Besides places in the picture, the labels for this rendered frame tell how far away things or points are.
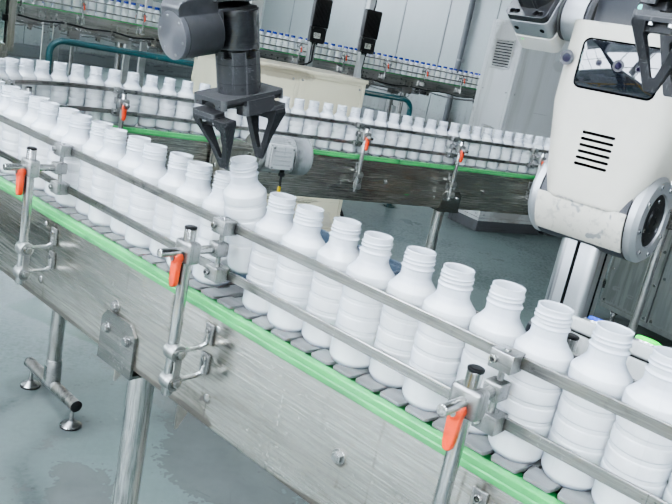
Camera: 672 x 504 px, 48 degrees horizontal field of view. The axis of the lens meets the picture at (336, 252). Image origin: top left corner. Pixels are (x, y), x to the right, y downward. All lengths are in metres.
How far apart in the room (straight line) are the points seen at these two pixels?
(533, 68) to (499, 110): 0.46
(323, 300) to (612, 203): 0.61
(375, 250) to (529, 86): 6.20
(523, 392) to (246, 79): 0.51
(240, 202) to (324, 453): 0.35
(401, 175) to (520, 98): 4.11
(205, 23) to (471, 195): 2.39
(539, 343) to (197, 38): 0.51
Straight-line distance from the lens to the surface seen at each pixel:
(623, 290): 5.00
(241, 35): 0.97
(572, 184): 1.40
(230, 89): 0.98
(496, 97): 7.03
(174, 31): 0.93
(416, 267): 0.86
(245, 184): 1.03
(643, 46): 0.88
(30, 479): 2.46
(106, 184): 1.32
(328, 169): 2.80
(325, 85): 5.32
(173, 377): 1.06
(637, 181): 1.36
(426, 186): 3.07
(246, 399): 1.03
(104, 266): 1.28
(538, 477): 0.81
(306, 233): 0.97
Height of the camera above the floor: 1.37
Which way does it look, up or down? 15 degrees down
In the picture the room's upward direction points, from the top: 12 degrees clockwise
